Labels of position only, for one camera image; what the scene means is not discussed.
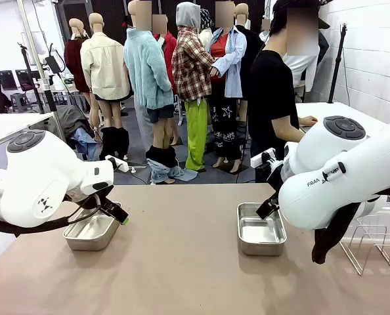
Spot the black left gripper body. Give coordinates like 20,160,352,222
68,185,116,211

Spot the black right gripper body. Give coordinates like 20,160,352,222
265,161,286,198

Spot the steel rectangular container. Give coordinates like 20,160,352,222
62,200,123,252
236,202,288,257

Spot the person's right forearm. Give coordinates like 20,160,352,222
272,118,307,144

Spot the person's left hand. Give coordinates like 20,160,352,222
299,114,319,128

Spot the pile of grey blue clothes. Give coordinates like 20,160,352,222
55,104,99,161

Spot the person in black t-shirt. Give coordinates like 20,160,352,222
247,0,320,184

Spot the white side table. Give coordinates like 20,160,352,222
295,101,388,132

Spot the white work table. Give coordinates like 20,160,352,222
0,112,55,150

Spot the mannequin in white shirt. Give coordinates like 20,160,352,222
283,45,320,93

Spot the mannequin in blue shirt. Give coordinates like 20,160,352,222
207,0,248,175

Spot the mannequin in cream jacket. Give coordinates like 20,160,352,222
79,12,132,161

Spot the mannequin in dark red jacket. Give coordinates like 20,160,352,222
64,18,91,99

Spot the mannequin in black coat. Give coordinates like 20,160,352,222
234,3,265,132

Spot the mannequin in plaid shirt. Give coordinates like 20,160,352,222
171,1,215,173

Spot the mannequin in black jacket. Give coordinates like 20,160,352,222
318,19,331,66

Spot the mannequin with patterned hat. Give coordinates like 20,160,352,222
200,8,215,50

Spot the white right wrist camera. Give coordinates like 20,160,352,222
249,147,277,169

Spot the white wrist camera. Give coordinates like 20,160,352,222
104,154,130,173
249,147,277,169

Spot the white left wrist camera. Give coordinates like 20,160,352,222
104,154,130,173

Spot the black right arm cable sleeve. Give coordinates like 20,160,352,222
311,183,390,265

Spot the black arm cable sleeve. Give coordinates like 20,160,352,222
311,183,390,265
0,193,104,239

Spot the black left arm cable sleeve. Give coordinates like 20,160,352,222
0,193,104,239

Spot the metal wire rack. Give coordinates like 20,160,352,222
339,215,390,276

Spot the black camera tripod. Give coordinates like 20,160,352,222
16,41,58,114

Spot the aluminium frame pole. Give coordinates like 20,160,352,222
16,0,68,142

